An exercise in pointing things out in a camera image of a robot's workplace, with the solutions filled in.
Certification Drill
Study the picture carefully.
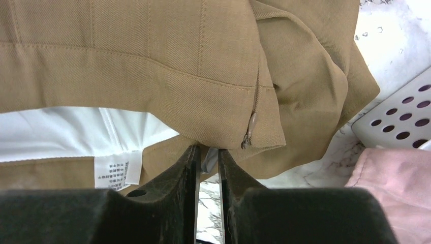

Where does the white perforated basket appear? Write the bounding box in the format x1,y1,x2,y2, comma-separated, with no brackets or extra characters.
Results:
352,69,430,151

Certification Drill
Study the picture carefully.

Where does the pink skirt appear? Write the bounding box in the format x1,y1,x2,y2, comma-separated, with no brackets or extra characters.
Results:
346,148,430,243

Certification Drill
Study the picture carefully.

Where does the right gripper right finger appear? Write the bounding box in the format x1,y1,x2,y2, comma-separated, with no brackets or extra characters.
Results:
218,149,397,243

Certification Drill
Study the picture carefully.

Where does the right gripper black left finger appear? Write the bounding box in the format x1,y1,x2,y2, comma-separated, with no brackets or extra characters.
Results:
1,146,201,243

